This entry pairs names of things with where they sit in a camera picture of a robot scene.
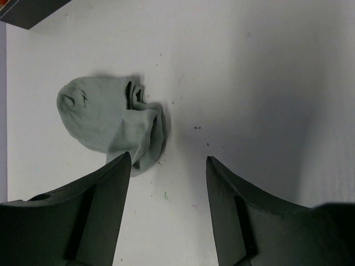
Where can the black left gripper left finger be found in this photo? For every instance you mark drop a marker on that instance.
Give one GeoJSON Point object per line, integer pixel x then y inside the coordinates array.
{"type": "Point", "coordinates": [76, 224]}

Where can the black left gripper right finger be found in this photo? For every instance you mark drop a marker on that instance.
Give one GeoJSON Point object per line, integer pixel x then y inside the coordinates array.
{"type": "Point", "coordinates": [254, 227]}

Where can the grey sock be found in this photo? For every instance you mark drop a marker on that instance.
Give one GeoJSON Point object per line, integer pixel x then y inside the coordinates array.
{"type": "Point", "coordinates": [108, 115]}

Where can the black compartment box with lid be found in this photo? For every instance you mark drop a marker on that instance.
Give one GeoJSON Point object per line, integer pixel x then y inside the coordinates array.
{"type": "Point", "coordinates": [26, 14]}

